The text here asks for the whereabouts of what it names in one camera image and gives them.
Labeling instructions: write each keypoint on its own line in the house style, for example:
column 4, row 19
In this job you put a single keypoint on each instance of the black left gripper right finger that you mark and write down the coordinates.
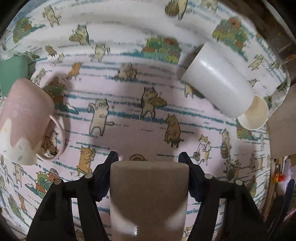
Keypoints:
column 226, row 207

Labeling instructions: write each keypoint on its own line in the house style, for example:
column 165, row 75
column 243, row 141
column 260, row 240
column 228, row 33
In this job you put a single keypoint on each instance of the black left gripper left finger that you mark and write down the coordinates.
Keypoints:
column 54, row 218

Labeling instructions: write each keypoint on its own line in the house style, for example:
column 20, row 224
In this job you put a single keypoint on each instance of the beige square plastic cup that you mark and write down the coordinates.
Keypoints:
column 148, row 200

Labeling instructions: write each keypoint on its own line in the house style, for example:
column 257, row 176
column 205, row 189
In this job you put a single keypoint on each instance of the cream paper cup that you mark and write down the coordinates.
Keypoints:
column 256, row 116

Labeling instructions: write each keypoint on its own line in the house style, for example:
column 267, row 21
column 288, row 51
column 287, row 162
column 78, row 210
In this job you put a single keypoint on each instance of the white tall plastic cup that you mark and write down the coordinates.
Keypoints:
column 219, row 81

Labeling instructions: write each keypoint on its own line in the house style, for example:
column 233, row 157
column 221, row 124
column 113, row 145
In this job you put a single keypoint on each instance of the green plastic cup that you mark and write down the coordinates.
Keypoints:
column 13, row 69

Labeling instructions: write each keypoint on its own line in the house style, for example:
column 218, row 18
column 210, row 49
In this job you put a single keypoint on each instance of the wooden cabinet panel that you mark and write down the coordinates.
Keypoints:
column 281, row 126

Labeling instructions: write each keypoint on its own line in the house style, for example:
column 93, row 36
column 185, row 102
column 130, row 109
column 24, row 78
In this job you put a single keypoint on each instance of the pink white ceramic mug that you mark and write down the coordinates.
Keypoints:
column 25, row 116

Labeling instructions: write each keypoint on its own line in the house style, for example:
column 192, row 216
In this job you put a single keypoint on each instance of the cat print bed sheet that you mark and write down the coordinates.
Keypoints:
column 113, row 70

